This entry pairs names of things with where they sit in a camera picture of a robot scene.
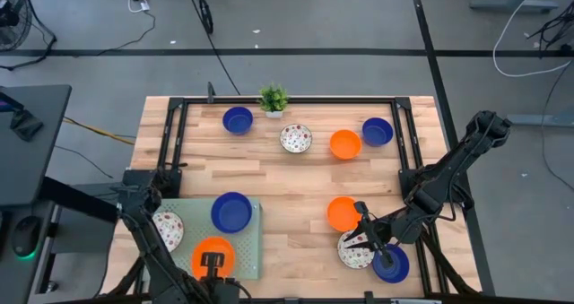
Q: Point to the black oval device with light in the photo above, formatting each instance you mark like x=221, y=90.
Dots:
x=26, y=234

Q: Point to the black floor fan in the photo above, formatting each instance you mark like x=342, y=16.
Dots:
x=5, y=16

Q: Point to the black diagonal beam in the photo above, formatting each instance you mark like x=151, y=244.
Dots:
x=76, y=198

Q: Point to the small plant in white pot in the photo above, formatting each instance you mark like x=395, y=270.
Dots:
x=273, y=98

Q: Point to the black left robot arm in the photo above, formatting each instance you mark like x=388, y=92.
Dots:
x=148, y=245

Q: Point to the orange plastic mini bowl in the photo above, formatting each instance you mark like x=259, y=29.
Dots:
x=345, y=145
x=196, y=261
x=341, y=214

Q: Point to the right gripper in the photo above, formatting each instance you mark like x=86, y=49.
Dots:
x=381, y=232

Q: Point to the green perforated metal shelf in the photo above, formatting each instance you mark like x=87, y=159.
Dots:
x=249, y=250

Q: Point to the blue plastic mini bowl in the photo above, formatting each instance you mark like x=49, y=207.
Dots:
x=377, y=132
x=400, y=269
x=237, y=121
x=231, y=214

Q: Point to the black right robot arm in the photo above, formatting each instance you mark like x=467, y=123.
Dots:
x=448, y=169

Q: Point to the grey desk foot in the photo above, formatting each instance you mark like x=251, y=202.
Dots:
x=538, y=120

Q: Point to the black stand on desk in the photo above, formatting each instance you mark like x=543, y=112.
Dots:
x=24, y=124

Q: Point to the black aluminium table frame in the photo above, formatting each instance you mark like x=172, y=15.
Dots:
x=336, y=100

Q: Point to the black desk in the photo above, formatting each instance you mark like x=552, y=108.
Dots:
x=31, y=169

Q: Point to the floral print mini bowl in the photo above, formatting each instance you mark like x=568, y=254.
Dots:
x=354, y=258
x=172, y=230
x=296, y=138

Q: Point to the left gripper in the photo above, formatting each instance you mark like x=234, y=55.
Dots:
x=220, y=292

